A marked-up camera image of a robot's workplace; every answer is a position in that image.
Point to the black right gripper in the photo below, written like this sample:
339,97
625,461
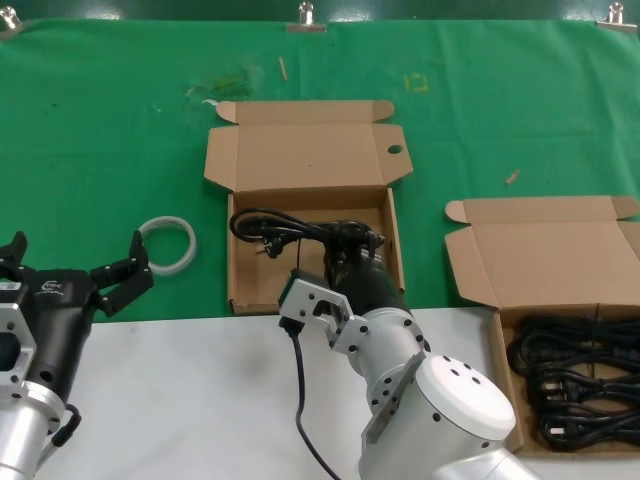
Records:
370,287

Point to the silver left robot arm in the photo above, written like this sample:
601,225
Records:
22,435

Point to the short wood chip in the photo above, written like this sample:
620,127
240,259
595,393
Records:
513,177

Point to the green table cloth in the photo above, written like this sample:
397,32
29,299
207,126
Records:
100,150

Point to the cardboard box with round hole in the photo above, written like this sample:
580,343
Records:
310,150

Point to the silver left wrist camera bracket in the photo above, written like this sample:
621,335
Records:
12,345

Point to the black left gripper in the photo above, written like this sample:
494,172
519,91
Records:
55,320

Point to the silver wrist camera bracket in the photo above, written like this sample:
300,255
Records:
315,310
12,345

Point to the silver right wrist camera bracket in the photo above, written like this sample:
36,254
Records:
315,310

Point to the metal binder clip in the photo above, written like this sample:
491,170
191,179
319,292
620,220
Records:
306,22
617,17
9,22

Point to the clear tape roll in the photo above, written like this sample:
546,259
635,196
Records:
190,245

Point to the long thin wood stick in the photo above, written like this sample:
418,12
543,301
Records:
283,68

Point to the small white plastic scrap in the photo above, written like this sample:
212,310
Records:
210,102

